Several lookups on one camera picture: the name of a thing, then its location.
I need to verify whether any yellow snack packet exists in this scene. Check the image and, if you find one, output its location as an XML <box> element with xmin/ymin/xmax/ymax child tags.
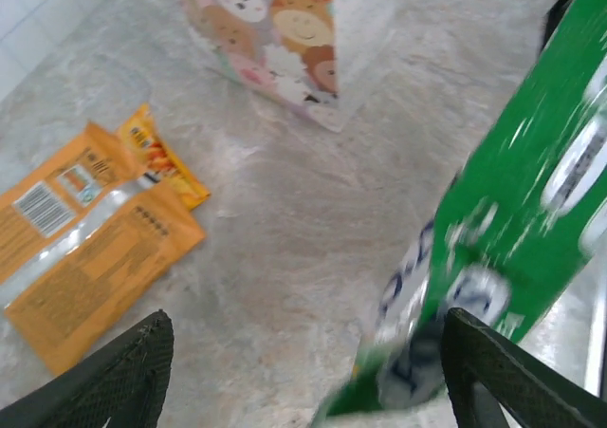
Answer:
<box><xmin>115</xmin><ymin>103</ymin><xmax>212</xmax><ymax>211</ymax></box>

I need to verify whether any orange snack packet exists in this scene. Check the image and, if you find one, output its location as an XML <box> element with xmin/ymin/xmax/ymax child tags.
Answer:
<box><xmin>0</xmin><ymin>121</ymin><xmax>207</xmax><ymax>377</ymax></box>

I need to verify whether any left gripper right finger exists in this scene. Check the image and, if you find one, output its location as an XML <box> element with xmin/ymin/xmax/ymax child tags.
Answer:
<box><xmin>442</xmin><ymin>307</ymin><xmax>607</xmax><ymax>428</ymax></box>

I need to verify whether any white paper bag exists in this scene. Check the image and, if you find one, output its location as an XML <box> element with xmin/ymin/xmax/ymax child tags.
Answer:
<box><xmin>169</xmin><ymin>0</ymin><xmax>397</xmax><ymax>134</ymax></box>

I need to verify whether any green snack packet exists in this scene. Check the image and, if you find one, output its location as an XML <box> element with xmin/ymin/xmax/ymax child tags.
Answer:
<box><xmin>310</xmin><ymin>0</ymin><xmax>607</xmax><ymax>428</ymax></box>

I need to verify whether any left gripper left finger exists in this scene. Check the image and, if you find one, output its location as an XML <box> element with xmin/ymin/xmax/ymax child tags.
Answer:
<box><xmin>0</xmin><ymin>309</ymin><xmax>175</xmax><ymax>428</ymax></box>

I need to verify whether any aluminium rail beam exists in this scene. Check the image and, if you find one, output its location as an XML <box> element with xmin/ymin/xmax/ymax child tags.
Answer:
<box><xmin>585</xmin><ymin>280</ymin><xmax>607</xmax><ymax>399</ymax></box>

